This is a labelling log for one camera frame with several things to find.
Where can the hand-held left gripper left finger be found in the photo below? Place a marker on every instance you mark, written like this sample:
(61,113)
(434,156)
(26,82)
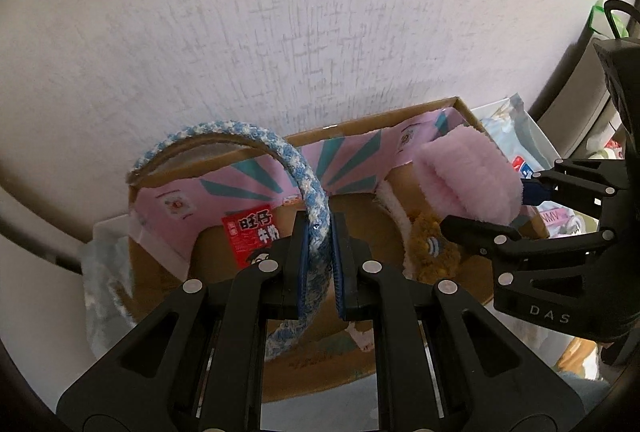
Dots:
(303,262)

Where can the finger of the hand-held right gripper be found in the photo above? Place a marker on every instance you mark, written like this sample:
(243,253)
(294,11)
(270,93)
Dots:
(534,192)
(472,232)

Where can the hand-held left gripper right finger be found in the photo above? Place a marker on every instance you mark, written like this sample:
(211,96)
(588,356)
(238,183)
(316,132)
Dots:
(342,262)

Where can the cardboard box with pink lining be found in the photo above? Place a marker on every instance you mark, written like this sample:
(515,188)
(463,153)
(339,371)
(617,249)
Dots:
(372,227)

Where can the pink fluffy hair roller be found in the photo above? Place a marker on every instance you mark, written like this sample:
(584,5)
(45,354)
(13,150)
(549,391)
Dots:
(470,172)

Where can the blue white braided headband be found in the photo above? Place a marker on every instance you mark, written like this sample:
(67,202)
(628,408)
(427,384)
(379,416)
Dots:
(300,167)

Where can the pink printed packet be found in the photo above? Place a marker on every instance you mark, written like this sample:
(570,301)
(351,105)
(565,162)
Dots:
(560,218)

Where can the brown bear plush headband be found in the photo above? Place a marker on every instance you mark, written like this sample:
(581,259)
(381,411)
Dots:
(430,254)

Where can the light blue tissue packet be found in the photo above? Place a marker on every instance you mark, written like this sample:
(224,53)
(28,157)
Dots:
(520,132)

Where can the red milk carton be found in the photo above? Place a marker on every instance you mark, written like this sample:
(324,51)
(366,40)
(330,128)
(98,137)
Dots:
(245,237)

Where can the blue cloth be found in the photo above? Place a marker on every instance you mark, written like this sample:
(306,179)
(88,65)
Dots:
(580,387)

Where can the green white bag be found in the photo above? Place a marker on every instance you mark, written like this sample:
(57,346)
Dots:
(597,17)

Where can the clear plastic bag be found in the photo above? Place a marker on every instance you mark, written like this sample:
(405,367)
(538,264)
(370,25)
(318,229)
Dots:
(105,282)

